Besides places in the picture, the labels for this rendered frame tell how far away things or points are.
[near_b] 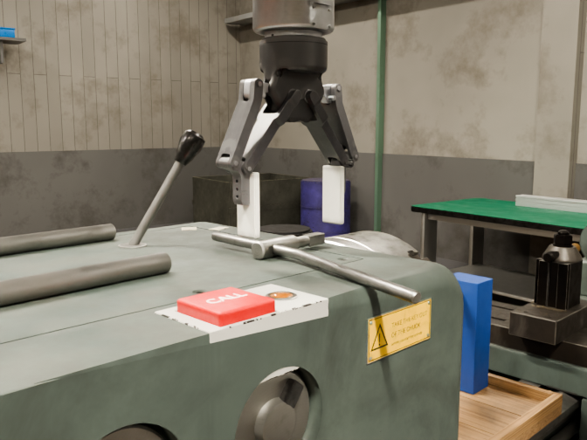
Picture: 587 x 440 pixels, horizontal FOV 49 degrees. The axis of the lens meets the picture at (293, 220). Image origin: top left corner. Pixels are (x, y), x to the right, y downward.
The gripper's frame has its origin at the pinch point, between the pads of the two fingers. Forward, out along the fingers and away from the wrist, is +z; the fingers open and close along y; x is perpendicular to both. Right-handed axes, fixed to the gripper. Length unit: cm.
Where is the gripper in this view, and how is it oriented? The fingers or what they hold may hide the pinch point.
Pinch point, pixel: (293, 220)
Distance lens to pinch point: 73.3
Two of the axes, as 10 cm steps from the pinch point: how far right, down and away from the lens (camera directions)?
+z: 0.0, 9.9, 1.5
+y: 7.1, -1.1, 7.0
